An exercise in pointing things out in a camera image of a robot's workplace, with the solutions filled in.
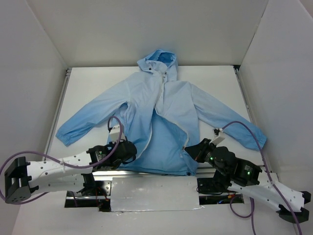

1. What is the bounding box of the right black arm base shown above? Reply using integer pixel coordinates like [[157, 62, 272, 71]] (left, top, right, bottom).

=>
[[196, 178, 244, 205]]

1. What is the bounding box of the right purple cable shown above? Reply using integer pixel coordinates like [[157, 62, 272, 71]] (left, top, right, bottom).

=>
[[220, 120, 304, 235]]

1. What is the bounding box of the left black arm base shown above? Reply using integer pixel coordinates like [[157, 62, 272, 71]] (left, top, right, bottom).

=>
[[64, 173, 112, 212]]

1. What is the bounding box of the right aluminium table rail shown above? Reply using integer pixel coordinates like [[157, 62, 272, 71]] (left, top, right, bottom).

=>
[[233, 65, 272, 173]]

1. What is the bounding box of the front aluminium table rail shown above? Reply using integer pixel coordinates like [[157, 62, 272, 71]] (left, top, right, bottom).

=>
[[93, 168, 216, 178]]

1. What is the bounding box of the aluminium table rail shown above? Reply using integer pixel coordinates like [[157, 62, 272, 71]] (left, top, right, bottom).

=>
[[93, 168, 216, 178], [44, 68, 72, 154], [233, 65, 272, 173]]

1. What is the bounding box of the light blue hooded jacket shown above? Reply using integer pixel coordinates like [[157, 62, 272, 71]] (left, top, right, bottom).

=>
[[56, 49, 267, 175]]

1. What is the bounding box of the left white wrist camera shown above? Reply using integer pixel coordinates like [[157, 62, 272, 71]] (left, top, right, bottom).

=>
[[109, 125, 125, 143]]

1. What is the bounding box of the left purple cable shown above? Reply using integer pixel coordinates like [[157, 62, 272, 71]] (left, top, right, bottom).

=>
[[0, 116, 124, 208]]

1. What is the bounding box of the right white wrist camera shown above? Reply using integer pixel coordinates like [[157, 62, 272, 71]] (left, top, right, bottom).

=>
[[210, 128, 225, 146]]

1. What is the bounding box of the left aluminium table rail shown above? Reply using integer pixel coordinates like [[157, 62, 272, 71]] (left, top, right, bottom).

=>
[[44, 68, 72, 154]]

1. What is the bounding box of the silver foil-covered panel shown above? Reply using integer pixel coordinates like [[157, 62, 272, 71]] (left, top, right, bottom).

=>
[[111, 176, 201, 212]]

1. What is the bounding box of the purple cable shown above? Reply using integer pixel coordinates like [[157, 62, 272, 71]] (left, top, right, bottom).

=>
[[220, 120, 304, 235], [0, 116, 124, 208]]

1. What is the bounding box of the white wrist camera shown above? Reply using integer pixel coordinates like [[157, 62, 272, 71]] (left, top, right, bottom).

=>
[[109, 125, 125, 143], [210, 128, 225, 146]]

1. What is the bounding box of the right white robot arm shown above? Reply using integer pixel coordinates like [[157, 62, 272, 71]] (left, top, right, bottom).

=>
[[185, 139, 311, 224]]

